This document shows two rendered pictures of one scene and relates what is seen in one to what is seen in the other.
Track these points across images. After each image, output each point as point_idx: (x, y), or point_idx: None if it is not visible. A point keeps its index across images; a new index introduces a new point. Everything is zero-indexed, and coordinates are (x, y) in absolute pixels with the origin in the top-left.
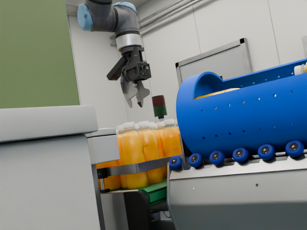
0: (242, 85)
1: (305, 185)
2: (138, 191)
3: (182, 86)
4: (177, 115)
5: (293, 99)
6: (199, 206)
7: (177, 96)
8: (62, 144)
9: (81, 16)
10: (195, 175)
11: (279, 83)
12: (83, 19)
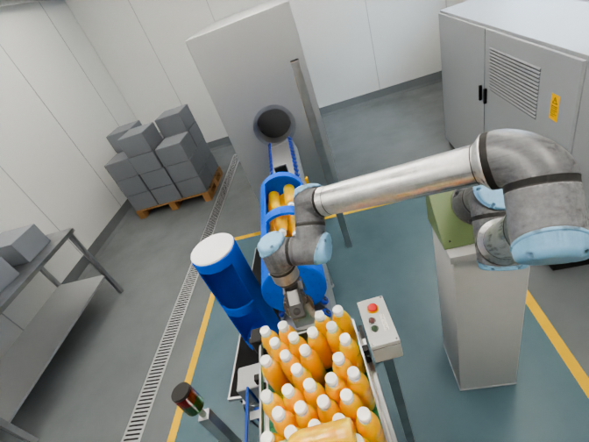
0: (262, 266)
1: (323, 265)
2: (361, 325)
3: (309, 265)
4: (324, 278)
5: None
6: None
7: (316, 269)
8: None
9: (329, 246)
10: (329, 304)
11: None
12: (330, 247)
